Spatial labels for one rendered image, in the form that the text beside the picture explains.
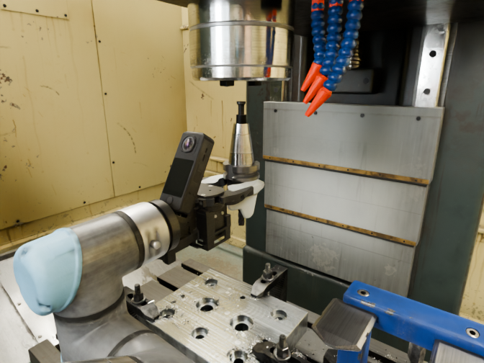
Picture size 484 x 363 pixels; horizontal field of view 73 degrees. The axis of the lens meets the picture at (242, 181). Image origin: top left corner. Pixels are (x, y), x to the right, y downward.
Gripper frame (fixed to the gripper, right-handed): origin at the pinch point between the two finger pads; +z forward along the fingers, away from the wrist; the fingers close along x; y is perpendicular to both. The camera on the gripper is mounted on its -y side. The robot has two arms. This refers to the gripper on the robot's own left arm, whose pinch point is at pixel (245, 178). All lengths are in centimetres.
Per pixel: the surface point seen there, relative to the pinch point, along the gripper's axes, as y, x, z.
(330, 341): 9.1, 23.8, -17.4
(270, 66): -18.2, 7.3, -3.9
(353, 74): -17.9, 1.3, 46.5
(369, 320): 9.0, 26.0, -12.0
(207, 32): -22.6, 0.3, -8.9
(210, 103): -6, -82, 81
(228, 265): 73, -61, 68
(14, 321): 56, -77, -20
